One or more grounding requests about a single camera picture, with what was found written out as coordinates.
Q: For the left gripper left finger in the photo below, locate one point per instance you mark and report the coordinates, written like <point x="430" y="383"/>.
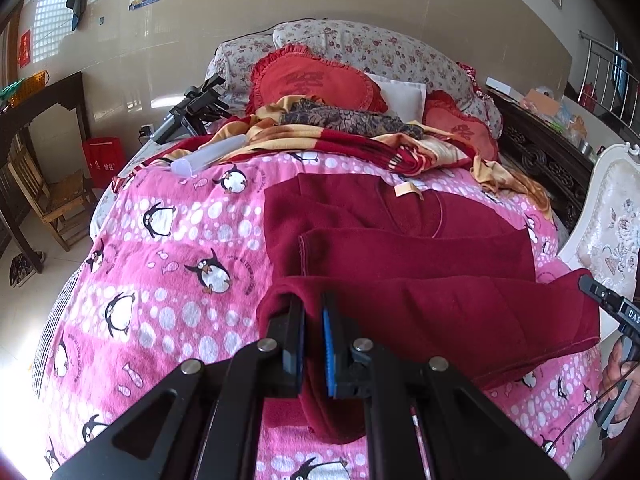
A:
<point x="202" y="421"/>

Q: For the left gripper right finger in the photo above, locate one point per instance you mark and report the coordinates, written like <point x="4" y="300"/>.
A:
<point x="424" y="421"/>

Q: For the dark red fleece sweater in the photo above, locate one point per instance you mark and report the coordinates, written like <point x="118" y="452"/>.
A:
<point x="434" y="274"/>

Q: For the white upholstered floral chair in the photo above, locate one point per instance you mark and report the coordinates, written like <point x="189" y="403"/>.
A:
<point x="605" y="240"/>

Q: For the pink penguin print blanket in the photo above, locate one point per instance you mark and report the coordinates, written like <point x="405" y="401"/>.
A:
<point x="176" y="272"/>

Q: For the striped bed sheet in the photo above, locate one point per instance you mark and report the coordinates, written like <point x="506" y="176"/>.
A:
<point x="45" y="342"/>

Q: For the metal stair railing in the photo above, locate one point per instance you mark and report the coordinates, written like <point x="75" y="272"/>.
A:
<point x="610" y="86"/>

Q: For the red heart pillow right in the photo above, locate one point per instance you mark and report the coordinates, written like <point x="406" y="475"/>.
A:
<point x="441" y="112"/>

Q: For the red heart pillow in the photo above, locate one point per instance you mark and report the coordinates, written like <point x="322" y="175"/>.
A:
<point x="295" y="71"/>
<point x="441" y="112"/>

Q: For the dark slippers on floor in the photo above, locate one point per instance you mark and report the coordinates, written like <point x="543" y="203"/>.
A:
<point x="21" y="270"/>

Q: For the translucent plastic tube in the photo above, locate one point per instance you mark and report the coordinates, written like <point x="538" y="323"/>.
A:
<point x="189" y="165"/>

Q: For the small wooden chair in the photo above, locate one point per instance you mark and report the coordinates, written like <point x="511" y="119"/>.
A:
<point x="65" y="208"/>

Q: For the red paper bag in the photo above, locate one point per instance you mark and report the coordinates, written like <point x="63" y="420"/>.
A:
<point x="105" y="157"/>

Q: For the red yellow patterned blanket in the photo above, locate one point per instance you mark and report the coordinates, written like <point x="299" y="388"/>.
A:
<point x="396" y="152"/>

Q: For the white small pillow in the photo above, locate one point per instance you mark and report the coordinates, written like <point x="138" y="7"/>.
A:
<point x="405" y="100"/>

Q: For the black folded tripod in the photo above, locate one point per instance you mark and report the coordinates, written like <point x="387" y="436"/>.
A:
<point x="200" y="107"/>

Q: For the dark floral garment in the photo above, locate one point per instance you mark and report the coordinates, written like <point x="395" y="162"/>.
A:
<point x="359" y="122"/>

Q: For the floral quilt pile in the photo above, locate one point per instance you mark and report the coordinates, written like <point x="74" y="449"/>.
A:
<point x="372" y="49"/>

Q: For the red heart pillow left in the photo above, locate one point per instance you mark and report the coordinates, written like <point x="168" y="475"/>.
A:
<point x="295" y="71"/>

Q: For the yellow woven basket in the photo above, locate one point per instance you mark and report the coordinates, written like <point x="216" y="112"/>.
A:
<point x="27" y="87"/>

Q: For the wall power outlet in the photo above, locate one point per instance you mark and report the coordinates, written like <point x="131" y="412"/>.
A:
<point x="145" y="132"/>

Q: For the red paper wall sign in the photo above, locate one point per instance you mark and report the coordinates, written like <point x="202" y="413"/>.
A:
<point x="24" y="49"/>

